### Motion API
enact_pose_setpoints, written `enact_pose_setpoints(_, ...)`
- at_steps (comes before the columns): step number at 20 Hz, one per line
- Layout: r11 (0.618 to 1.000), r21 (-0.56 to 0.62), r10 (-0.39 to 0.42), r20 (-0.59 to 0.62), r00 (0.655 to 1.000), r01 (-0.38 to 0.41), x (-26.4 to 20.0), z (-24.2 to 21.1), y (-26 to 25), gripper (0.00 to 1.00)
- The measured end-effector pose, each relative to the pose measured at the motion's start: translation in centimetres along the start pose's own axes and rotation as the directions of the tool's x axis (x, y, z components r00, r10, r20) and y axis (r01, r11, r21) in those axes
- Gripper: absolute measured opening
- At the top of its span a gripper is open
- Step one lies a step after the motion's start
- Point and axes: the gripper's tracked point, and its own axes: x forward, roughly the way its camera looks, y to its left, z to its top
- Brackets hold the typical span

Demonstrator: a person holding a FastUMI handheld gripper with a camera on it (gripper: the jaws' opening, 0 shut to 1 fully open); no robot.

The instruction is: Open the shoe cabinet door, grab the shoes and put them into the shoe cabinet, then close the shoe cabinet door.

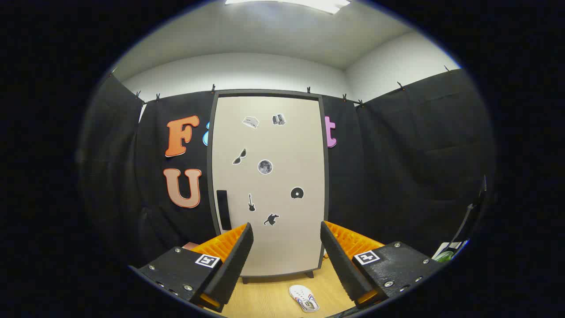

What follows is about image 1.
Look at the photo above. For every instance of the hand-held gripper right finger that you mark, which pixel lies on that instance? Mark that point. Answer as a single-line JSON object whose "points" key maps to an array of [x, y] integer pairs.
{"points": [[342, 265]]}

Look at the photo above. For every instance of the beige shoe cabinet door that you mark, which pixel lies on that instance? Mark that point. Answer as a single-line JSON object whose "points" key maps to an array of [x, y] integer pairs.
{"points": [[287, 145]]}

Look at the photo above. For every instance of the black monitor stand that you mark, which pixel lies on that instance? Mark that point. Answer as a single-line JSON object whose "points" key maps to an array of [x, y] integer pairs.
{"points": [[470, 216]]}

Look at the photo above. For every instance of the white shoe with striped sides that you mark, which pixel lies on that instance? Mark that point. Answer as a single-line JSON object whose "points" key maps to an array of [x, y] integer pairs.
{"points": [[304, 298]]}

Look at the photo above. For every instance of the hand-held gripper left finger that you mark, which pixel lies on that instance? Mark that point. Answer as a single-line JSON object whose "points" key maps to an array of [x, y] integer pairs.
{"points": [[236, 265]]}

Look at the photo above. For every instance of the green glass bowl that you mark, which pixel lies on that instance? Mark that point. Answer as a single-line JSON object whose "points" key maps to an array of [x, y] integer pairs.
{"points": [[446, 255]]}

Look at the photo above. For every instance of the black backdrop cloth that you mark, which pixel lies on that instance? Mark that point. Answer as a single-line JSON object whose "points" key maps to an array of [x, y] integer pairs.
{"points": [[397, 154]]}

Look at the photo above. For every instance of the white side table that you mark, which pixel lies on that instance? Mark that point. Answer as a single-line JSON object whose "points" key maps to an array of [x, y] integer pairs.
{"points": [[441, 249]]}

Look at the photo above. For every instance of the dark grey shoe cabinet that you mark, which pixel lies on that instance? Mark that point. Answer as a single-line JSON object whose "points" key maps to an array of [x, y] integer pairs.
{"points": [[265, 92]]}

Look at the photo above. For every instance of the ceiling light panel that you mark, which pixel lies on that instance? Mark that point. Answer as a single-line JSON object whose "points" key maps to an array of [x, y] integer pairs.
{"points": [[309, 3]]}

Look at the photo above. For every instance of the brown printed book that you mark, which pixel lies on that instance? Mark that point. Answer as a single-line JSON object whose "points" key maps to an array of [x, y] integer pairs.
{"points": [[190, 245]]}

